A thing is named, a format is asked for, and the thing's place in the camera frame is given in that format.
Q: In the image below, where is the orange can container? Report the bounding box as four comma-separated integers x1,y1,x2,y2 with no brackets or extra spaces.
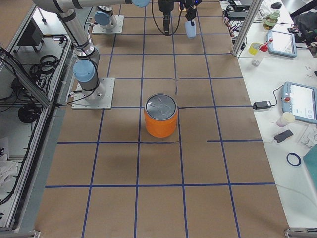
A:
144,93,178,138

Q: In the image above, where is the white paper cup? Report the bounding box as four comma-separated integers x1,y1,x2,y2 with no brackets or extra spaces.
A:
276,112,295,127

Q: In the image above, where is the aluminium frame post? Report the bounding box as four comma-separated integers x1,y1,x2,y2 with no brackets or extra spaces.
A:
231,0,262,57

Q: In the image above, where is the green glass jar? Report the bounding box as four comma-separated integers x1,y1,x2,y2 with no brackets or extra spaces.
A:
263,10,280,30

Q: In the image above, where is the teach pendant near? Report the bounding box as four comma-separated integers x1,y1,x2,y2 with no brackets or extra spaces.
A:
281,82,317,124

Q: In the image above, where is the blue tape ring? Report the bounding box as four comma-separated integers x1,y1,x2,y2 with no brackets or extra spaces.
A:
286,153,302,167

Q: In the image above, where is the teach pendant far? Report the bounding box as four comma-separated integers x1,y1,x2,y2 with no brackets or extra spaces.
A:
267,30,297,58

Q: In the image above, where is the teach pendant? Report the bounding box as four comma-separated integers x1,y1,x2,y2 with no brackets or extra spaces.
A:
281,82,317,124
267,30,297,58

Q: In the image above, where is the black smartphone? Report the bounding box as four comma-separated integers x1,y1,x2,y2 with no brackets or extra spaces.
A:
273,129,294,143

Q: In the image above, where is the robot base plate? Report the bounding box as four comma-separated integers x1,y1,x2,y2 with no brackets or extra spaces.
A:
71,77,115,110
92,14,124,34

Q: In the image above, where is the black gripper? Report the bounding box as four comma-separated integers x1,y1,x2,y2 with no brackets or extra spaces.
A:
179,0,201,26

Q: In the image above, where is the black power adapter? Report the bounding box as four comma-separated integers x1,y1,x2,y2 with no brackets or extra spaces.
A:
252,101,272,110

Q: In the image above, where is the light blue cup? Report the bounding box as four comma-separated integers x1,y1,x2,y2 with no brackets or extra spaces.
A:
185,21,196,39

